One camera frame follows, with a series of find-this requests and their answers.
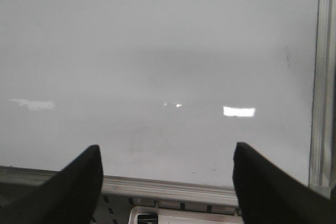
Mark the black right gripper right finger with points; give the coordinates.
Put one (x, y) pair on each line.
(266, 194)

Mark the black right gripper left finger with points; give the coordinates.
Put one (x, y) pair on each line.
(71, 196)

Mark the white marker tray bin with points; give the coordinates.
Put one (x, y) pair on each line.
(142, 214)

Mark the white whiteboard with aluminium frame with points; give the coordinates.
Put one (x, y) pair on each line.
(167, 88)

